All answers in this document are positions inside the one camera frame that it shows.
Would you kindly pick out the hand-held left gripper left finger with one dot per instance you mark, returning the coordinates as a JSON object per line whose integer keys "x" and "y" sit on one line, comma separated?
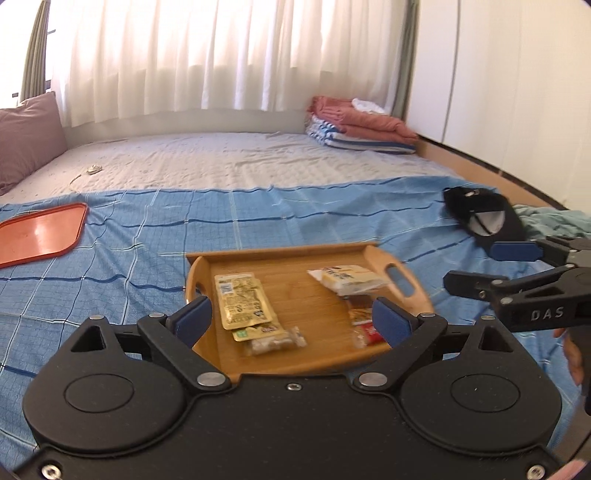
{"x": 194, "y": 318}

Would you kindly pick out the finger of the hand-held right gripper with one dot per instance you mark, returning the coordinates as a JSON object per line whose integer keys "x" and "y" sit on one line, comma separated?
{"x": 517, "y": 251}
{"x": 471, "y": 281}

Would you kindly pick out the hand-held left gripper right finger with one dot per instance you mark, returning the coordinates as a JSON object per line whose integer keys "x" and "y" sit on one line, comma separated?
{"x": 390, "y": 318}

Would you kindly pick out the red biscuit packet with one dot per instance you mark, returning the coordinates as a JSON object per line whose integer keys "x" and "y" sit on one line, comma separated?
{"x": 367, "y": 334}

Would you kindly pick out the clear brown pastry packet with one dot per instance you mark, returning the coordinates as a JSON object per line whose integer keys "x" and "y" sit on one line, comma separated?
{"x": 360, "y": 311}

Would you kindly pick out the gold packet with white label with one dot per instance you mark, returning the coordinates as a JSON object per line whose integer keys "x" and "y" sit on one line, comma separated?
{"x": 240, "y": 300}

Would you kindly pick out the white flower cake packet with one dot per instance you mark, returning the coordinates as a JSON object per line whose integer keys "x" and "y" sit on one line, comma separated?
{"x": 346, "y": 279}

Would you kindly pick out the gold packet with black print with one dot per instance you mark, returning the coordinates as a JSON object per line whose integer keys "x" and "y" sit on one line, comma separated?
{"x": 258, "y": 331}

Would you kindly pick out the clear cream biscuit packet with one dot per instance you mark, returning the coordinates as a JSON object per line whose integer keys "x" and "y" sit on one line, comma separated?
{"x": 272, "y": 344}

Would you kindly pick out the person's right hand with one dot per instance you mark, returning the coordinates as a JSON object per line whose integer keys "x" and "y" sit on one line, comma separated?
{"x": 572, "y": 355}

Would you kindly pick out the black cap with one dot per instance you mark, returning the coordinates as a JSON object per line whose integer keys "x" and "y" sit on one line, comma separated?
{"x": 461, "y": 203}

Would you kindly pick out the blue checked bedsheet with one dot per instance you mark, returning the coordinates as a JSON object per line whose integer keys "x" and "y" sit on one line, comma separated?
{"x": 138, "y": 258}

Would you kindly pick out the white wardrobe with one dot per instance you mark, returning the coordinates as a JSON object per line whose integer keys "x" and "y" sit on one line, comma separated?
{"x": 508, "y": 92}

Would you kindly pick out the white quilted bedspread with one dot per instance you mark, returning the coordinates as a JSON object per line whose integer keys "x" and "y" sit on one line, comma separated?
{"x": 231, "y": 157}

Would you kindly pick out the red plastic tray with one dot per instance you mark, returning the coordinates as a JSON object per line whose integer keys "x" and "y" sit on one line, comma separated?
{"x": 37, "y": 235}

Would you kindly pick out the folded blue striped blanket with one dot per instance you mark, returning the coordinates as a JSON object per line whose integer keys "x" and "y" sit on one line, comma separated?
{"x": 346, "y": 141}

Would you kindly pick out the folded pink blanket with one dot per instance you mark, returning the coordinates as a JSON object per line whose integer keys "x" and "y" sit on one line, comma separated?
{"x": 369, "y": 124}

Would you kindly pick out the small white cloth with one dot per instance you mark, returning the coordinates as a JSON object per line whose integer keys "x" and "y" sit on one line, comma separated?
{"x": 367, "y": 106}

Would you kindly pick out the grey green drape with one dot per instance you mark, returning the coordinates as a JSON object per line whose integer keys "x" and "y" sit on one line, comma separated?
{"x": 407, "y": 60}
{"x": 37, "y": 46}

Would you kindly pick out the purple pillow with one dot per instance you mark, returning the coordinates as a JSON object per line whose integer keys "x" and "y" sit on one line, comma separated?
{"x": 27, "y": 138}

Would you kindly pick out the white sheer curtain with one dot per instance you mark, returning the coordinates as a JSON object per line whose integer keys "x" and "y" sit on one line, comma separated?
{"x": 207, "y": 55}

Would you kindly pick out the wooden bed frame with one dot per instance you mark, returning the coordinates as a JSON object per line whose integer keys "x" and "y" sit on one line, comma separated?
{"x": 485, "y": 168}

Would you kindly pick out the small white switch controller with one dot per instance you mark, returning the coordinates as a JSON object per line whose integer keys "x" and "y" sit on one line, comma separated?
{"x": 93, "y": 169}

